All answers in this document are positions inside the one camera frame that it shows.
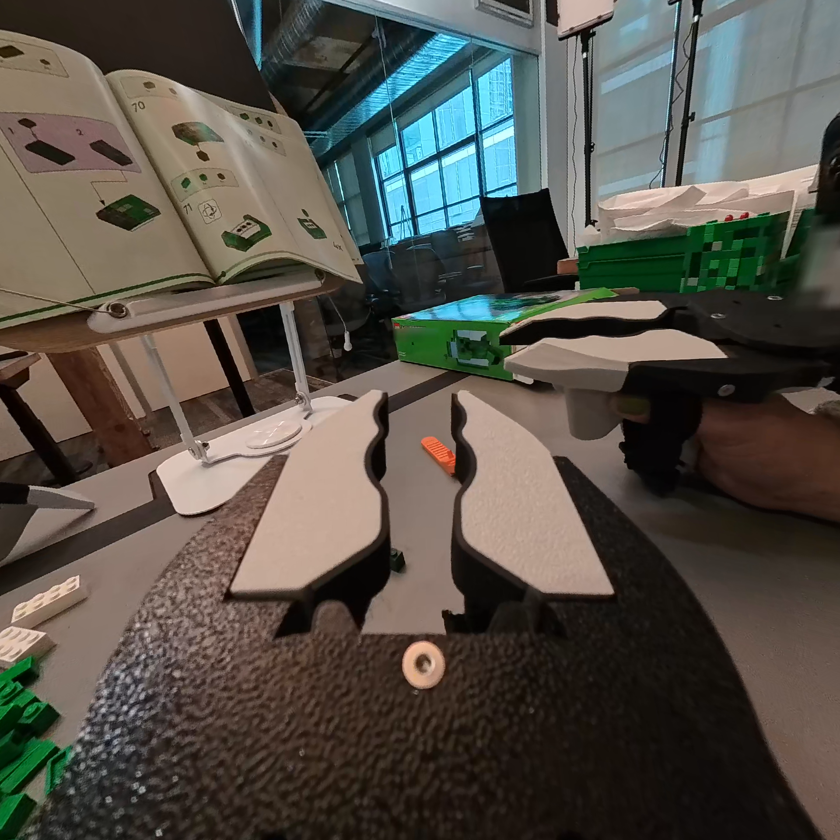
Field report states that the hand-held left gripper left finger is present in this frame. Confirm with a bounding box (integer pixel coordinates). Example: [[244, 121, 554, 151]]
[[228, 390, 392, 602]]

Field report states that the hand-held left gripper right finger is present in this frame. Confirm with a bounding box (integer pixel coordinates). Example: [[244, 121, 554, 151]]
[[449, 390, 616, 602]]

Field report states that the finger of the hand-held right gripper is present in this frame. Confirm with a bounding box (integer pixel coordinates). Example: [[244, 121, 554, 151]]
[[499, 298, 672, 347], [504, 328, 729, 441]]

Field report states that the green lego set box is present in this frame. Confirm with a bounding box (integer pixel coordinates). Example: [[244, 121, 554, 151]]
[[391, 286, 634, 384]]

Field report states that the white lego brick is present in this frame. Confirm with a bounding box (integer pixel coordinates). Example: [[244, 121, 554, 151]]
[[11, 575, 91, 629], [0, 625, 57, 662]]

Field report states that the pile of bright green lego pieces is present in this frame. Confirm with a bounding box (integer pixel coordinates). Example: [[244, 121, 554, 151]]
[[0, 655, 74, 840]]

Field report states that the person's right hand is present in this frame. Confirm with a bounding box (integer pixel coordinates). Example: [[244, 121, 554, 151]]
[[610, 392, 840, 524]]

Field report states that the green bin with papers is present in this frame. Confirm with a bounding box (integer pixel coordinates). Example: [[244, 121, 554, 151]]
[[576, 209, 818, 294]]

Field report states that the black office chair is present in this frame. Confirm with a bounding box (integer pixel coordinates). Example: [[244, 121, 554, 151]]
[[478, 189, 580, 294]]

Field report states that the orange brick separator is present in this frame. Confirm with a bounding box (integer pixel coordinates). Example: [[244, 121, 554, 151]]
[[420, 435, 458, 479]]

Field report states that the pile of white paper bags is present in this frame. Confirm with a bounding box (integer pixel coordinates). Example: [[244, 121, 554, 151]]
[[592, 167, 818, 238]]

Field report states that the white book stand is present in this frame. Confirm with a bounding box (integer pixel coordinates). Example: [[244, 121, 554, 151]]
[[0, 268, 355, 517]]

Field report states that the studio light on stand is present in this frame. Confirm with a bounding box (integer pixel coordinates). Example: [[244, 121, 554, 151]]
[[555, 0, 618, 232], [666, 0, 700, 190]]

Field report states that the wooden table leg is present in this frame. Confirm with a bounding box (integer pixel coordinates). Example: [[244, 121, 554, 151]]
[[49, 346, 157, 468]]

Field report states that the open instruction book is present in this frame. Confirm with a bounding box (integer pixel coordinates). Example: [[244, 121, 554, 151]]
[[0, 29, 366, 330]]

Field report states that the black mount with grey wedges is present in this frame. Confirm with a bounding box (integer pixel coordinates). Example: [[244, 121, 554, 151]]
[[0, 481, 97, 567]]

